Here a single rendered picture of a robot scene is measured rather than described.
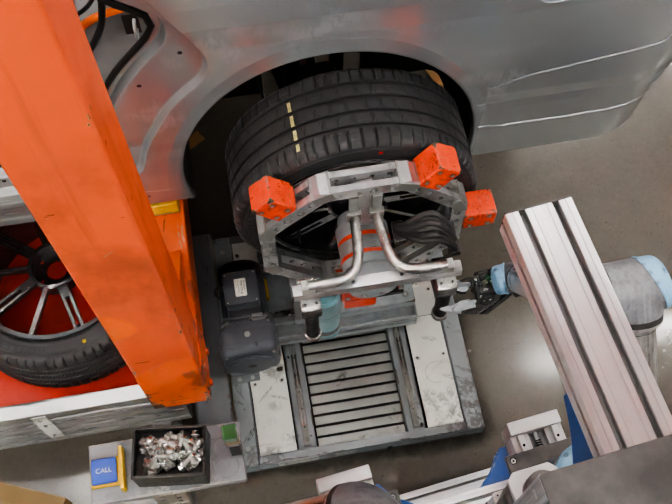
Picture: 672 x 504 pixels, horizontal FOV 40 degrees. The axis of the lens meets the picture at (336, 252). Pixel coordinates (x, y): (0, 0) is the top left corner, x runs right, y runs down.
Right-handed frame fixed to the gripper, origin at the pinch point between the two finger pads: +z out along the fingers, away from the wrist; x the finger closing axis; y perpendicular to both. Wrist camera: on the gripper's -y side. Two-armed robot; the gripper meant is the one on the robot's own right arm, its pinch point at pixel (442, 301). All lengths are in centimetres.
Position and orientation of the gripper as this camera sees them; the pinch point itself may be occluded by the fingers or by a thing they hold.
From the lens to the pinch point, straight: 242.3
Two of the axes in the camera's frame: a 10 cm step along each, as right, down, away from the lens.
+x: 2.2, 8.8, -4.3
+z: -9.8, 2.0, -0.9
